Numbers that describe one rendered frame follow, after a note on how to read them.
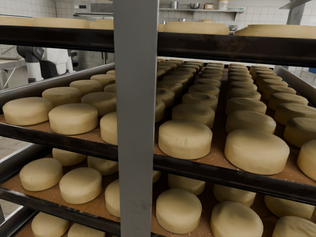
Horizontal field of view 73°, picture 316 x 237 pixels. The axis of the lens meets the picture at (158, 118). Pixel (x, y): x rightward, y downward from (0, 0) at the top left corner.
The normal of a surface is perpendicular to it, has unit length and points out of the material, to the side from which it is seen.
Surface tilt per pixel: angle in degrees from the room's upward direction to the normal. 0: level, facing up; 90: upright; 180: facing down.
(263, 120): 0
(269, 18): 90
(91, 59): 90
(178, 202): 0
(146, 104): 90
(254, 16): 90
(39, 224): 0
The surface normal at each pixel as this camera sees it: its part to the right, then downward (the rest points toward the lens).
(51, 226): 0.04, -0.92
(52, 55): 0.58, 0.25
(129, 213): -0.29, 0.35
